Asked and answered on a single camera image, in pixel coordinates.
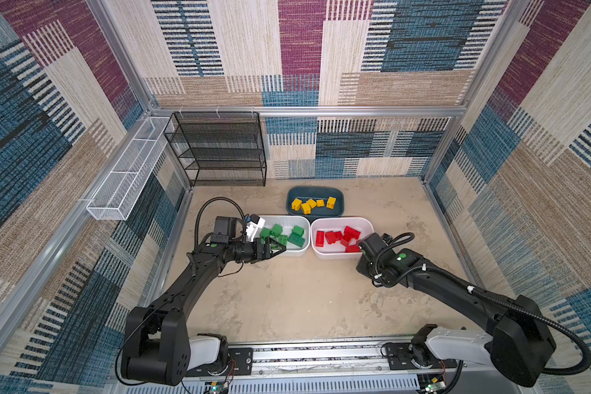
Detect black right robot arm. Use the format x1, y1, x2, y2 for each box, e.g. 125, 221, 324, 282
356, 232, 591, 387

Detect white right plastic bin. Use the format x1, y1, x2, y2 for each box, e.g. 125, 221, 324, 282
310, 217, 374, 259

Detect black wire shelf rack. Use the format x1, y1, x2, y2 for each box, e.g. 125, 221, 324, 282
164, 112, 268, 187

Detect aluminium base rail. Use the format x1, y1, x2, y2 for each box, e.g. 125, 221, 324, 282
102, 334, 523, 394

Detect white wire mesh basket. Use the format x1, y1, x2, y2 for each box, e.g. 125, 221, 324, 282
86, 117, 169, 221

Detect dark teal plastic bin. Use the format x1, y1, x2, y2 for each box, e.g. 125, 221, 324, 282
286, 186, 345, 222

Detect white plastic bin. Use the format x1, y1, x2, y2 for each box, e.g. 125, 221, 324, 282
310, 217, 374, 259
256, 215, 310, 257

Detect white left plastic bin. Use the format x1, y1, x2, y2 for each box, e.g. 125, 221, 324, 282
256, 215, 310, 257

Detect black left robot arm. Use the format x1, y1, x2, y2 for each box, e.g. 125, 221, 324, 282
114, 212, 287, 387

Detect long red lego brick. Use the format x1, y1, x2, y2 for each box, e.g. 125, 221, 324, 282
315, 231, 325, 248

